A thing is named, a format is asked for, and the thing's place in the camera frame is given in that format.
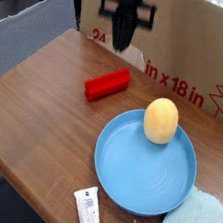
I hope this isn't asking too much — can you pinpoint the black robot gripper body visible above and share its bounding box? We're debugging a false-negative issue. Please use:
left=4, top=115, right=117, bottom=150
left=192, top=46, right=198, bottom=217
left=98, top=0, right=156, bottom=29

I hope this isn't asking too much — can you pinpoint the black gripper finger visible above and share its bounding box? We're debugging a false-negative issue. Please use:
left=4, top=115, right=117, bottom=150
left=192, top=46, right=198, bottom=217
left=112, top=14, right=137, bottom=51

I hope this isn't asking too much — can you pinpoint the red plastic block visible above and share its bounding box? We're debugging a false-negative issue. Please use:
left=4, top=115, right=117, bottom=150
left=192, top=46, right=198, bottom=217
left=84, top=69, right=132, bottom=101

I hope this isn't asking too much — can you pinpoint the brown cardboard box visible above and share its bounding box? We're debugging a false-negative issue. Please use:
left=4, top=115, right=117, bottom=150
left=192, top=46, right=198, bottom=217
left=80, top=0, right=223, bottom=121

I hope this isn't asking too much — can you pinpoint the yellow potato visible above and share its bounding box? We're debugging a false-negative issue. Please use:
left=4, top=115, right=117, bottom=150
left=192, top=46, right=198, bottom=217
left=143, top=98, right=179, bottom=144

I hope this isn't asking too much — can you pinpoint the grey fabric panel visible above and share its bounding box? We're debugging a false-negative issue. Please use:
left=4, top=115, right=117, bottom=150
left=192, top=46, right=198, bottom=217
left=0, top=0, right=77, bottom=77

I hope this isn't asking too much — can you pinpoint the blue round plate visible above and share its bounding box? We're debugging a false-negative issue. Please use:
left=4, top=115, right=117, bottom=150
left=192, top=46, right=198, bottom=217
left=94, top=109, right=197, bottom=217

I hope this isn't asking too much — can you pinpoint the white cream tube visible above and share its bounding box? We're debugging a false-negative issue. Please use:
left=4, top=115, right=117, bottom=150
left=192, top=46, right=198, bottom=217
left=74, top=187, right=100, bottom=223

